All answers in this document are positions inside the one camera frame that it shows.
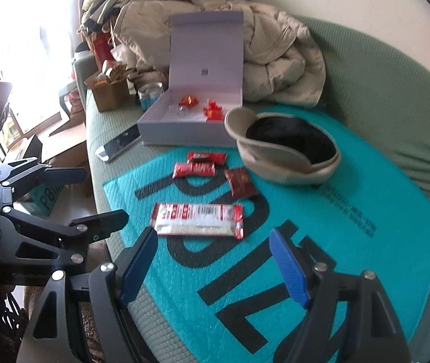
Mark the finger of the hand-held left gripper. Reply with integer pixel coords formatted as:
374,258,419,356
0,158,88,197
0,209,129,273

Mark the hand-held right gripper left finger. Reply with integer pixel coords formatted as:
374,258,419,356
16,226,159,363

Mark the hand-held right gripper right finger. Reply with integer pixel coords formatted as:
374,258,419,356
269,228,412,363

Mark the large white red snack packet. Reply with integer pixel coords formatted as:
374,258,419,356
150,202,245,240

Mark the brown sauce sachet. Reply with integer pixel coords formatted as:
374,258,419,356
223,167,258,199

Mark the red ketchup sachet with label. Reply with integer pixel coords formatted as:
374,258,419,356
173,162,216,179

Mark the plain red sauce sachet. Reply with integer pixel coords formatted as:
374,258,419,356
187,151,228,166

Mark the white gift box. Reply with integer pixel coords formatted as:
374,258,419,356
138,11,245,148

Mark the folded teal mailer bag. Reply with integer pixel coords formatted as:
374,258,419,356
26,183,66,214

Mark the flat brown cardboard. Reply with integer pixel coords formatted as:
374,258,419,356
41,119,89,163

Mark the black smartphone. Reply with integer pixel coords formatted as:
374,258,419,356
96,124,142,163

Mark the teal bubble mailer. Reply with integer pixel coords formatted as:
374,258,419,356
102,105,430,363

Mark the small brown cardboard box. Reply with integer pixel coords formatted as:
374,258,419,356
84,60,130,113

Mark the beige hat with black lining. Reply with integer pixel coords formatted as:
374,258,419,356
224,107,342,186

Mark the glass jar with blue label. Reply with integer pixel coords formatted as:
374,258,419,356
136,82,164,113

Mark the red paper bag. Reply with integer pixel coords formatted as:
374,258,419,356
93,32,113,61

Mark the beige puffer jacket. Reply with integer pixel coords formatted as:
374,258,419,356
111,0,327,107

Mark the green sofa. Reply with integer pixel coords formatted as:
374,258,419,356
73,15,430,363

